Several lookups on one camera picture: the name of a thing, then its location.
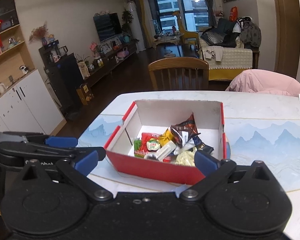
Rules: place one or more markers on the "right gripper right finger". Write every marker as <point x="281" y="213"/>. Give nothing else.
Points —
<point x="215" y="172"/>

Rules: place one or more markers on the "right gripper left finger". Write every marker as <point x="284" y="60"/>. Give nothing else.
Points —
<point x="75" y="172"/>

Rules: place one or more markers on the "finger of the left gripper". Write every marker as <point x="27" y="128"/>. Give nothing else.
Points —
<point x="61" y="142"/>

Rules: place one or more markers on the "cream yellow snack packet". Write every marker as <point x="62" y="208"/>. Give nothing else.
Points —
<point x="186" y="158"/>

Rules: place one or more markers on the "dark red foil snack bag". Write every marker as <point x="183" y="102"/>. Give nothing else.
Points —
<point x="185" y="132"/>

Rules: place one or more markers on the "white candy bar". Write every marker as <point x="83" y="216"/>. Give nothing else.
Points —
<point x="165" y="150"/>

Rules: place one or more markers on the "red strawberry snack packet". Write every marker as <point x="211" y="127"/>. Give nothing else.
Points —
<point x="140" y="149"/>

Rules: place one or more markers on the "green white jelly cup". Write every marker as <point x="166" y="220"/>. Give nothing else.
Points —
<point x="153" y="145"/>

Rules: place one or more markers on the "white cabinet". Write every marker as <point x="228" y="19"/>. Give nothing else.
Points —
<point x="28" y="107"/>

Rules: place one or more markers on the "brown cardboard gift bag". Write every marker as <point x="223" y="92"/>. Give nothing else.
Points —
<point x="85" y="94"/>

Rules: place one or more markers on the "blue mountain table mat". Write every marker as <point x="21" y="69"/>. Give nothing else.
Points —
<point x="276" y="142"/>

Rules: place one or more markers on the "dark tv console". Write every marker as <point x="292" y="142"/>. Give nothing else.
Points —
<point x="111" y="60"/>

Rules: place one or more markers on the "pink jacket on chair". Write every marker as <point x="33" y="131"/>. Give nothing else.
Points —
<point x="264" y="82"/>

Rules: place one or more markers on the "wooden dining chair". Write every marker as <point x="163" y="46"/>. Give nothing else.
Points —
<point x="179" y="73"/>

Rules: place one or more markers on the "yellow white sofa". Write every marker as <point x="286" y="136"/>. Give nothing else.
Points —
<point x="230" y="48"/>

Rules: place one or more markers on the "black television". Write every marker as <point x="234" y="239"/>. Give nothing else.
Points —
<point x="107" y="26"/>

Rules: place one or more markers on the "large window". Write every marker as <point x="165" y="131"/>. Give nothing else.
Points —
<point x="194" y="15"/>

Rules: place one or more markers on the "wooden door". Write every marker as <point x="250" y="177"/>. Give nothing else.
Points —
<point x="288" y="37"/>

